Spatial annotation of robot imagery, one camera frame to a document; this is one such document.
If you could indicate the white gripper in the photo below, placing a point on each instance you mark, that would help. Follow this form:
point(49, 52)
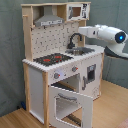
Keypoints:
point(88, 31)

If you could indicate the white toy microwave door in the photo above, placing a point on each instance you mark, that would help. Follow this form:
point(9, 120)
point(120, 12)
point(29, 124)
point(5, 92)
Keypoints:
point(77, 11)

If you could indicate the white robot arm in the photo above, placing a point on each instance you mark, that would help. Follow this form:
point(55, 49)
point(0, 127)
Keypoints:
point(115, 38)

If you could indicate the wooden toy kitchen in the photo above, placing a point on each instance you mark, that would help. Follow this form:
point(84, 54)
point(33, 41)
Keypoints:
point(46, 40)

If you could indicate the black toy faucet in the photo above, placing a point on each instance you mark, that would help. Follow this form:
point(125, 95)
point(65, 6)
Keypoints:
point(74, 39)

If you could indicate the metal toy sink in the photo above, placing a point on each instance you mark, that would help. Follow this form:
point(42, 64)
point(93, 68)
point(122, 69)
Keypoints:
point(79, 51)

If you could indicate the white dishwasher door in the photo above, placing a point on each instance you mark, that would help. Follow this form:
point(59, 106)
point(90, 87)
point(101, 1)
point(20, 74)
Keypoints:
point(91, 73)

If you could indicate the right stove knob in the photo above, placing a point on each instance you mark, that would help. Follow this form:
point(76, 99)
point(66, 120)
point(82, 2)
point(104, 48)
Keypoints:
point(74, 69)

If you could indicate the stove knob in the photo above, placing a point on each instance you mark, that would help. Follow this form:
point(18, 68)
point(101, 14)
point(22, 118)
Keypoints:
point(56, 75)
point(74, 69)

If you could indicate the black toy stovetop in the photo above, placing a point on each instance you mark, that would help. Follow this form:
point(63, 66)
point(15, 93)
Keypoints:
point(52, 59)

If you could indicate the grey range hood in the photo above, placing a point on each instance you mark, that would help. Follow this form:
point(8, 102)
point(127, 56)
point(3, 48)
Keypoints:
point(48, 18)

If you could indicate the left stove knob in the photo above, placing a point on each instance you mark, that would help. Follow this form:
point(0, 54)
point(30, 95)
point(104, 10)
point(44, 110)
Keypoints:
point(56, 75)

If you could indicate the white oven door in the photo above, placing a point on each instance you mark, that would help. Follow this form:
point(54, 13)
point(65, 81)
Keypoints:
point(64, 102)

